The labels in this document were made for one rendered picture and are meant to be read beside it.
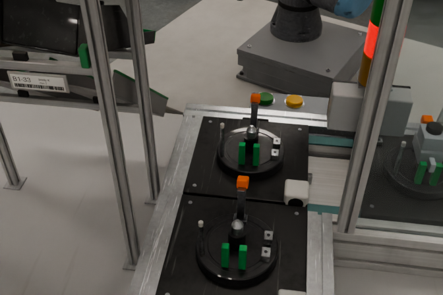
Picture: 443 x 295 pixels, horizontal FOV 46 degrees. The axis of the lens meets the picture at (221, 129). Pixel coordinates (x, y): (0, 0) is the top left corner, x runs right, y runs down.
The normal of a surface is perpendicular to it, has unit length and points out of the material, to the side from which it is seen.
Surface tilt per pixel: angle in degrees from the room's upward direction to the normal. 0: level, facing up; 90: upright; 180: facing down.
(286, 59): 1
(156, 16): 0
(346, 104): 90
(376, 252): 90
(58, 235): 0
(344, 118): 90
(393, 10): 90
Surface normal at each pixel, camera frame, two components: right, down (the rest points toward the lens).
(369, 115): -0.14, 0.63
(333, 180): 0.00, -0.77
